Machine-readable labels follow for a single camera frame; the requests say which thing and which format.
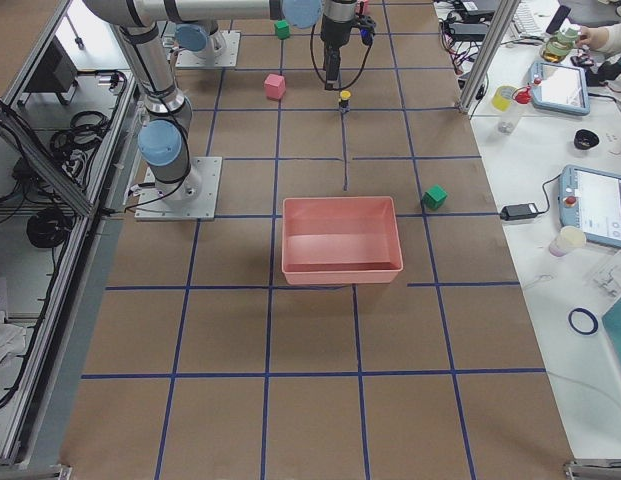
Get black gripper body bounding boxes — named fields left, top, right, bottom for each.
left=320, top=0, right=376, bottom=48

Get person hand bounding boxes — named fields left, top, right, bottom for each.
left=575, top=26, right=609, bottom=50

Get clear plastic bag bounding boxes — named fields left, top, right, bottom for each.
left=590, top=250, right=621, bottom=298

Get aluminium frame post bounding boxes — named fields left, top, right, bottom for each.
left=456, top=0, right=520, bottom=113

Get coiled black cables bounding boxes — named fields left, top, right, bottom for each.
left=49, top=110, right=105, bottom=166

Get blue tape ring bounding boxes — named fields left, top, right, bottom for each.
left=568, top=308, right=600, bottom=336

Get yellow tape roll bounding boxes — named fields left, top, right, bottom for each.
left=491, top=85, right=517, bottom=112

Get upper teach pendant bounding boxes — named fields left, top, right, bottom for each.
left=529, top=61, right=590, bottom=116

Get pink plastic bin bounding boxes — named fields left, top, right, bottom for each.
left=281, top=196, right=404, bottom=285

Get green cube near bin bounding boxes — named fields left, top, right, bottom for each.
left=422, top=184, right=448, bottom=210

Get black power adapter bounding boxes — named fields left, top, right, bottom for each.
left=499, top=203, right=540, bottom=221

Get aluminium side frame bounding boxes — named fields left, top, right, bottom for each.
left=0, top=1, right=139, bottom=477

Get red cap object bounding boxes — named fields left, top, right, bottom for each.
left=512, top=85, right=532, bottom=105

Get pink cube near centre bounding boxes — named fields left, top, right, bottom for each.
left=264, top=74, right=286, bottom=101

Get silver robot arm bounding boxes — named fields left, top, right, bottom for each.
left=86, top=1, right=376, bottom=211
left=175, top=21, right=226, bottom=56

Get yellow push button switch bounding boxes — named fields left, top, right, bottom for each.
left=338, top=90, right=351, bottom=114

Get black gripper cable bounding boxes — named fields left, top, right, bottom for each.
left=308, top=0, right=371, bottom=92

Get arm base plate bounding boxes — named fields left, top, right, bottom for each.
left=134, top=157, right=222, bottom=221
left=175, top=25, right=241, bottom=70

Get teach pendant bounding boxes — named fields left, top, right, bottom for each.
left=558, top=165, right=621, bottom=249
left=529, top=61, right=590, bottom=116

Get lower teach pendant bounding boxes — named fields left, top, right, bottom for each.
left=558, top=165, right=621, bottom=249

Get green cube far side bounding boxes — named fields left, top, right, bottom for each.
left=274, top=20, right=291, bottom=40

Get black small bowl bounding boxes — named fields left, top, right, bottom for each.
left=573, top=129, right=600, bottom=151

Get clear plastic bottle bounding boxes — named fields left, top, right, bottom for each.
left=497, top=101, right=526, bottom=134

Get white paper cup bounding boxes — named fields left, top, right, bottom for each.
left=548, top=226, right=587, bottom=257

